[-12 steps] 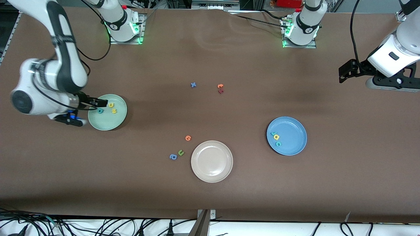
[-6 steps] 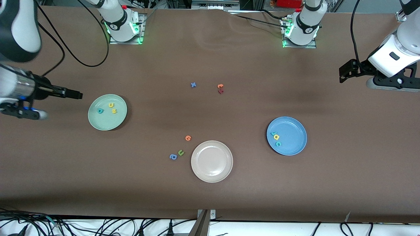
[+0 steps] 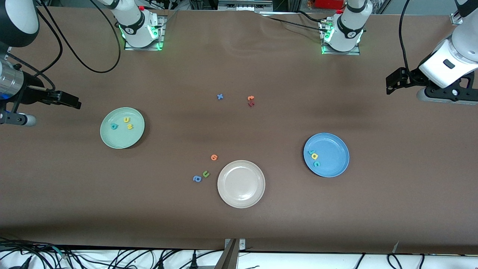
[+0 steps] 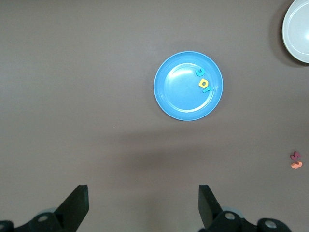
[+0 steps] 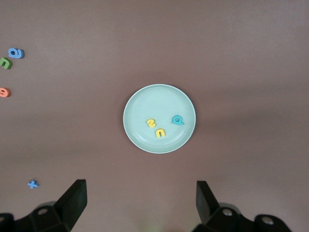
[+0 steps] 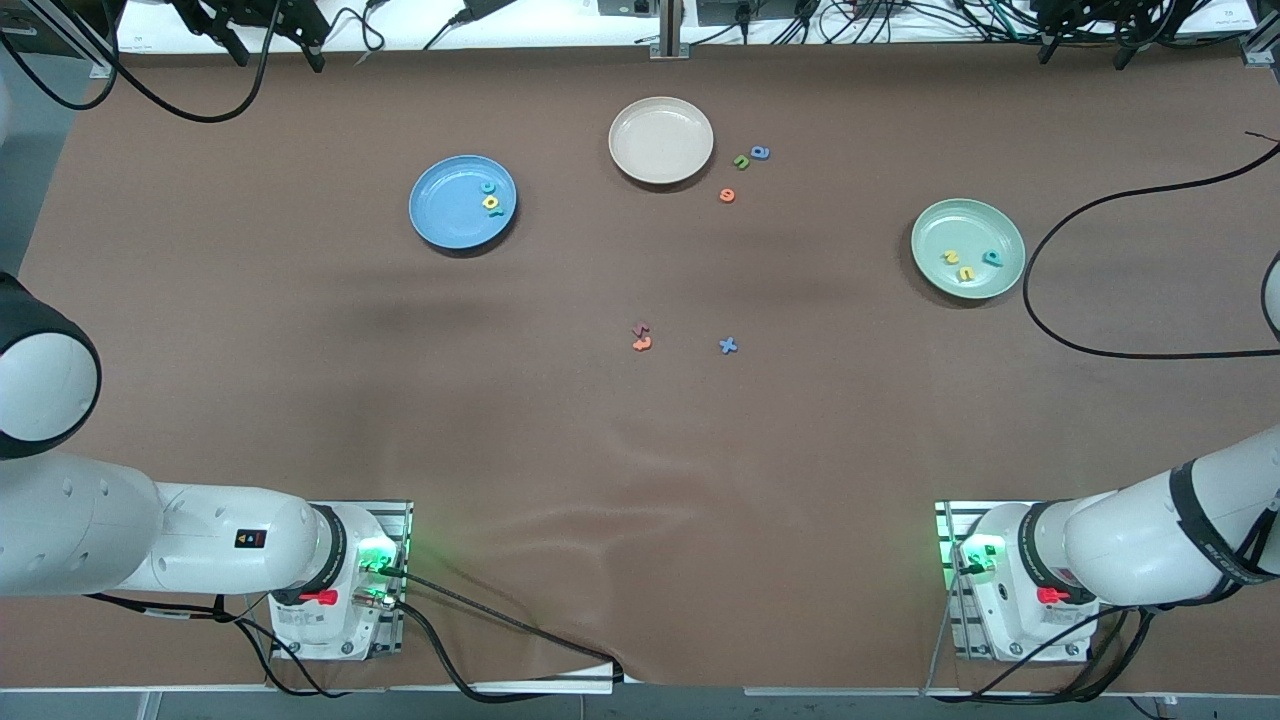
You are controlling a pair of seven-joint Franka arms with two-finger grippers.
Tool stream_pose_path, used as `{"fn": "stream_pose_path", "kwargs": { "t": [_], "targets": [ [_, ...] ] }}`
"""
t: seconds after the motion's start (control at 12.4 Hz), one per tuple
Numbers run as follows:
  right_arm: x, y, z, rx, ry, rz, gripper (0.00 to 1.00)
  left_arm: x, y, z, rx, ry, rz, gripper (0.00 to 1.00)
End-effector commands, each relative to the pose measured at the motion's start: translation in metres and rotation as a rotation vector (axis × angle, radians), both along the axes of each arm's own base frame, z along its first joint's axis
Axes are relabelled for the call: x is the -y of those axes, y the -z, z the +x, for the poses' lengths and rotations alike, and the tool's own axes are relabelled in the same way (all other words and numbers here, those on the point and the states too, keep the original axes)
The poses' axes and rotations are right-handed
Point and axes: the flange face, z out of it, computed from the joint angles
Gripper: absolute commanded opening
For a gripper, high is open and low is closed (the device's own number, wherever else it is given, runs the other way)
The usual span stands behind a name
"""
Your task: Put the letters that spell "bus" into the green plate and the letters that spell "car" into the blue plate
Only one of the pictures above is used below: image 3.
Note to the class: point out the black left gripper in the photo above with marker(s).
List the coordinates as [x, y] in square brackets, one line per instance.
[411, 79]

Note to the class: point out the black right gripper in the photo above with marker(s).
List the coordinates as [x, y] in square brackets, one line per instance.
[30, 93]

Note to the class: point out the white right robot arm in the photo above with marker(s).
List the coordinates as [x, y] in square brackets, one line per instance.
[18, 18]

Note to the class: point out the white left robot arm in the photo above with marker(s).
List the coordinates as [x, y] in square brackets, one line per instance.
[459, 56]

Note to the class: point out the pale green plate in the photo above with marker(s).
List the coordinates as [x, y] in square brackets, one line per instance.
[119, 140]

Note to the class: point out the blue plate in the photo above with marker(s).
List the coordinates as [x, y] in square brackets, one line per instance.
[334, 155]

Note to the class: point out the red box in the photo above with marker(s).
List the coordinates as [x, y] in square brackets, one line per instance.
[328, 3]

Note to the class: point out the blue foam letter a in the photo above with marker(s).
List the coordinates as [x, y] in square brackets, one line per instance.
[200, 180]

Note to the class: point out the grey metal device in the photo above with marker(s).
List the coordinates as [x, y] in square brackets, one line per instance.
[242, 4]

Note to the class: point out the beige plate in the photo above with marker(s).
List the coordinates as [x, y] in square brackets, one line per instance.
[241, 184]

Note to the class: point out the brown table cover sheet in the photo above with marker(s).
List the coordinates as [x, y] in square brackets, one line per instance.
[239, 224]

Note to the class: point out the grey aluminium profile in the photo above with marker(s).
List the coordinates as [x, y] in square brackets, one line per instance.
[227, 257]

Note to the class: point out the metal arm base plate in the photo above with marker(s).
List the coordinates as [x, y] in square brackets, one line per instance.
[143, 48]
[341, 53]

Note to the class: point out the silver table corner bracket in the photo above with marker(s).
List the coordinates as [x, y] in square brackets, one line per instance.
[455, 18]

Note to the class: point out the small silver bracket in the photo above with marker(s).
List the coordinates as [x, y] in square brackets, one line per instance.
[242, 244]

